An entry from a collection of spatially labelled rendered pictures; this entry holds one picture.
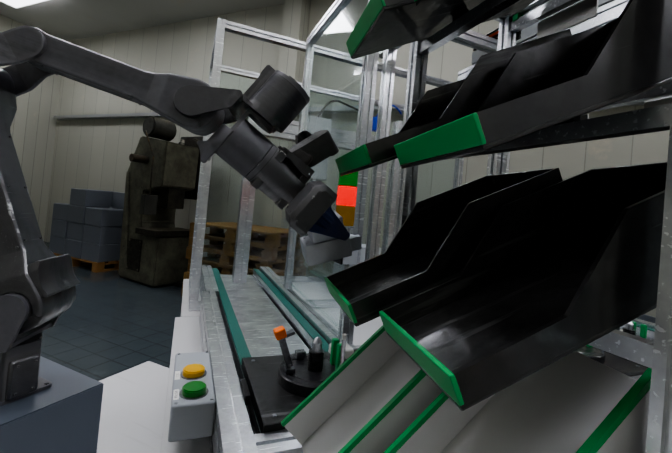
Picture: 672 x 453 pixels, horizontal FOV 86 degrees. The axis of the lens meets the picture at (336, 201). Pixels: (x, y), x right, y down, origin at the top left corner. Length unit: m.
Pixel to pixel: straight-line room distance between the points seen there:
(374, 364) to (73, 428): 0.37
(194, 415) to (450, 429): 0.44
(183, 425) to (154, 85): 0.53
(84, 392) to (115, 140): 7.82
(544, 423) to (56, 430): 0.50
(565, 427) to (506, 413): 0.05
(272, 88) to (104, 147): 8.12
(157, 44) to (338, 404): 7.71
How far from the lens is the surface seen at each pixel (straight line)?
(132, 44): 8.54
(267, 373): 0.78
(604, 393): 0.40
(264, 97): 0.46
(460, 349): 0.31
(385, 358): 0.54
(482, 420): 0.43
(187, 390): 0.73
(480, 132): 0.24
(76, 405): 0.57
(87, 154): 8.96
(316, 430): 0.56
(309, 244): 0.49
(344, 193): 0.90
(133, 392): 1.00
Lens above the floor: 1.30
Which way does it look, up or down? 1 degrees up
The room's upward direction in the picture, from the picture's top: 5 degrees clockwise
